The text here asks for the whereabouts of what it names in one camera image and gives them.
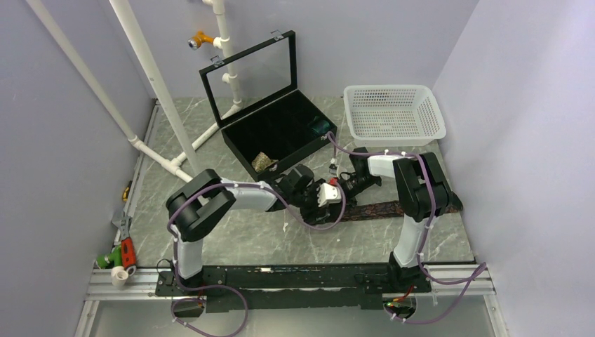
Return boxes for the white pvc pipe frame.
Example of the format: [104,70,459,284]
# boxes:
[26,1,220,183]

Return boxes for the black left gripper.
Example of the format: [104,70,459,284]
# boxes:
[291,180,330,226]

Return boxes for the black tie storage box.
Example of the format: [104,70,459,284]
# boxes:
[199,30,337,181]

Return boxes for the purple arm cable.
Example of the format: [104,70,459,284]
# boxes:
[166,181,347,337]
[325,131,488,326]

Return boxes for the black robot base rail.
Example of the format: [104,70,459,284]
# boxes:
[155,263,432,313]

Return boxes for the navy orange paisley tie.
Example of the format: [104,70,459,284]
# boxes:
[319,194,463,224]

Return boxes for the red handled clamp tool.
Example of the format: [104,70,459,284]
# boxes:
[116,213,137,276]

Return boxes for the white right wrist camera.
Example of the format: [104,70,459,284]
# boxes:
[328,157,337,176]

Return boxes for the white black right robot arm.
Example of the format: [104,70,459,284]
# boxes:
[336,149,453,291]

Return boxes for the aluminium table frame rail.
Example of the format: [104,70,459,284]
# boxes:
[74,100,512,337]

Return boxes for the rolled gold tie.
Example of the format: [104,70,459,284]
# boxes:
[251,152,278,173]

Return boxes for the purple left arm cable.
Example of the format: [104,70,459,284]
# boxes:
[166,181,347,337]

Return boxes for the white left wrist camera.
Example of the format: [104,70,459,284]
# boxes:
[317,183,342,208]

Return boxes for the white plastic mesh basket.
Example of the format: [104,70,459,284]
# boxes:
[343,84,446,147]

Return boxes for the rolled teal tie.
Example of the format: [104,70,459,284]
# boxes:
[308,117,331,137]

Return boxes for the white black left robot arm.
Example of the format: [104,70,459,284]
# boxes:
[166,164,347,295]

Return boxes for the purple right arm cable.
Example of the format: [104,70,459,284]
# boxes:
[325,131,488,326]

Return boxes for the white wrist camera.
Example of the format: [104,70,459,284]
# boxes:
[328,157,337,176]
[317,183,342,208]

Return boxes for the orange webcam on pipe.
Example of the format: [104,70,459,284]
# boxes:
[187,30,215,50]

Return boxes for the green white pipe fitting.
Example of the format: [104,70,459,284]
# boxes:
[95,245,129,289]

